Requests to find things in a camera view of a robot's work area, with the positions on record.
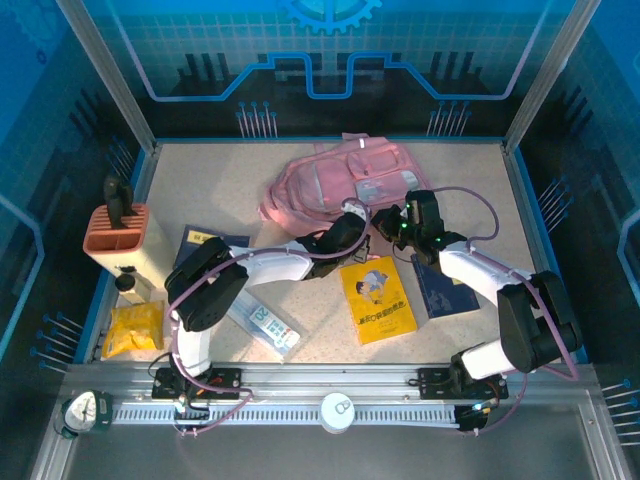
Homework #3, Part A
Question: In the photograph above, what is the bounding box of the pink backpack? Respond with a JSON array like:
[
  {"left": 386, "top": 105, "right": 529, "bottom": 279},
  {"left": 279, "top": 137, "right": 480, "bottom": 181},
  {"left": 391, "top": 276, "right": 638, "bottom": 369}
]
[{"left": 257, "top": 132, "right": 434, "bottom": 237}]

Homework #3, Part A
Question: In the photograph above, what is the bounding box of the yellow paperback book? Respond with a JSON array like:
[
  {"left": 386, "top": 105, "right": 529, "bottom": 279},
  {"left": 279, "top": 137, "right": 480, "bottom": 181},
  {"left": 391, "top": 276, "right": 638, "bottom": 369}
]
[{"left": 338, "top": 255, "right": 419, "bottom": 346}]

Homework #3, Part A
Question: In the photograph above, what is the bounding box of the clear pack of pens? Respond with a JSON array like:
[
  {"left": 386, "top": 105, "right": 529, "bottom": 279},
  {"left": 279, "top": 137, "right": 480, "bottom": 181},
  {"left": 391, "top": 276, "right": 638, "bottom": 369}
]
[{"left": 227, "top": 289, "right": 302, "bottom": 359}]

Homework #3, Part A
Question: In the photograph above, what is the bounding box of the dark blue book yellow label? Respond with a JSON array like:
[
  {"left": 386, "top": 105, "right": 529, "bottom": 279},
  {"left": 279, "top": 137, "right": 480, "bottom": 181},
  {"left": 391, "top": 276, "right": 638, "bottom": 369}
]
[{"left": 172, "top": 224, "right": 251, "bottom": 274}]

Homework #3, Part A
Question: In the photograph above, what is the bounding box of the white round tin can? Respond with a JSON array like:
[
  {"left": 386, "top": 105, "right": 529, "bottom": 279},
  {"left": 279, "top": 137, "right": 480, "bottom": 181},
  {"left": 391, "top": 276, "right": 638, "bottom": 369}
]
[{"left": 319, "top": 392, "right": 357, "bottom": 435}]

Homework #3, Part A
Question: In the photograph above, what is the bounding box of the beige knife block orange rim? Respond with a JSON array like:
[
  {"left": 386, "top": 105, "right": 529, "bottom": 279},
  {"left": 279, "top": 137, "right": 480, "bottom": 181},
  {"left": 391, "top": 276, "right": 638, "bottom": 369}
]
[{"left": 82, "top": 202, "right": 176, "bottom": 294}]

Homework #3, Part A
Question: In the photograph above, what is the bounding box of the yellow snack bag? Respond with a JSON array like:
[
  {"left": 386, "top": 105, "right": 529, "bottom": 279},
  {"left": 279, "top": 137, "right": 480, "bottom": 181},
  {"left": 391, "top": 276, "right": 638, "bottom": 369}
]
[{"left": 101, "top": 299, "right": 166, "bottom": 359}]

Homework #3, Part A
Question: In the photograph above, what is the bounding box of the green alarm clock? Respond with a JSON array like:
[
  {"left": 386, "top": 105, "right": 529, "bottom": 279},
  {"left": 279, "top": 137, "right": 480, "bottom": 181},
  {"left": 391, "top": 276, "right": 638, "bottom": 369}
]
[{"left": 53, "top": 390, "right": 114, "bottom": 441}]

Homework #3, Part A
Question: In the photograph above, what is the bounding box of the aluminium front rail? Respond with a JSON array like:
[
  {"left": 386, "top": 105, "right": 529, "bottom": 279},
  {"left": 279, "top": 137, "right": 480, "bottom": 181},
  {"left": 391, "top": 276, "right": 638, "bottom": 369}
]
[{"left": 64, "top": 360, "right": 601, "bottom": 407}]

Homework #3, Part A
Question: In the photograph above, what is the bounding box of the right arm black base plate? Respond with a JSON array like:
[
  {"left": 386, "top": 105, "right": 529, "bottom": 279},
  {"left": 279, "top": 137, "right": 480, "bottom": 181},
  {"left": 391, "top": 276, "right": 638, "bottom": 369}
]
[{"left": 417, "top": 367, "right": 510, "bottom": 401}]

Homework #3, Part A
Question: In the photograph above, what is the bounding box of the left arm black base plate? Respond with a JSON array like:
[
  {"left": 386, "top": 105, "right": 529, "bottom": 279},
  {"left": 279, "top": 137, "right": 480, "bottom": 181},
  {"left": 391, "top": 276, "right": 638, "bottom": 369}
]
[{"left": 151, "top": 367, "right": 244, "bottom": 401}]

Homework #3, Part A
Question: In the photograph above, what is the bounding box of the white slotted cable duct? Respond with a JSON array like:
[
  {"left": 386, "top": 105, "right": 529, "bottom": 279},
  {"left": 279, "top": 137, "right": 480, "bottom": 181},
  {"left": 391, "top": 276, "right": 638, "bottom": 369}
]
[{"left": 112, "top": 402, "right": 461, "bottom": 427}]

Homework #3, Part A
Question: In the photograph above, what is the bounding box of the aluminium frame post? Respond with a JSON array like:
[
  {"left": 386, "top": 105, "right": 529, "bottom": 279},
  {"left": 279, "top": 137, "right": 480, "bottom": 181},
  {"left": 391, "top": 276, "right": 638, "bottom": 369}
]
[
  {"left": 54, "top": 0, "right": 162, "bottom": 155},
  {"left": 501, "top": 0, "right": 601, "bottom": 155}
]

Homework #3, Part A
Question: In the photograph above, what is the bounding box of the black knife handle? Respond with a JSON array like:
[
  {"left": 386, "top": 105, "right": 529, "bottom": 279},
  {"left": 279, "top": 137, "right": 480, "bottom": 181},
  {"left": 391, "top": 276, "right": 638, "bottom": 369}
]
[
  {"left": 117, "top": 182, "right": 140, "bottom": 219},
  {"left": 102, "top": 175, "right": 126, "bottom": 230}
]

